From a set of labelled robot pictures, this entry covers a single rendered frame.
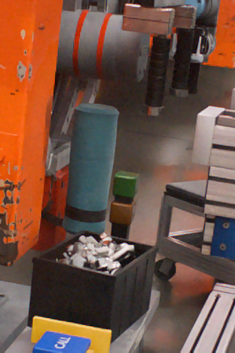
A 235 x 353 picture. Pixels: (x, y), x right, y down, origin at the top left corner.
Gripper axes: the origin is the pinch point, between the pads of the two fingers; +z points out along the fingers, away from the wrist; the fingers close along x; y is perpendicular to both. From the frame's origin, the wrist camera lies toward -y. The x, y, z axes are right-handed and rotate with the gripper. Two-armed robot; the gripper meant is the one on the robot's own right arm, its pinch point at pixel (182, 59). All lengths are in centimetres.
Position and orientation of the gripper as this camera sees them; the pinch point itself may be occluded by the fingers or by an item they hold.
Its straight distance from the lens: 213.2
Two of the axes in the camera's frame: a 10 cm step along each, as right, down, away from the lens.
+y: 1.1, -9.7, -2.1
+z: -2.1, 1.9, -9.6
